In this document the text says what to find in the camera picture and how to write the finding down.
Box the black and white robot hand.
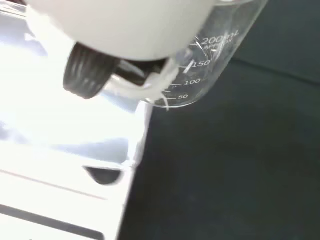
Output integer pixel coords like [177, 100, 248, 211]
[21, 0, 224, 100]

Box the white electronic balance steel pan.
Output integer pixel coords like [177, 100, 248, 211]
[0, 0, 153, 240]

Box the black bench cloth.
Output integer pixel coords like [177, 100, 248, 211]
[115, 0, 320, 240]

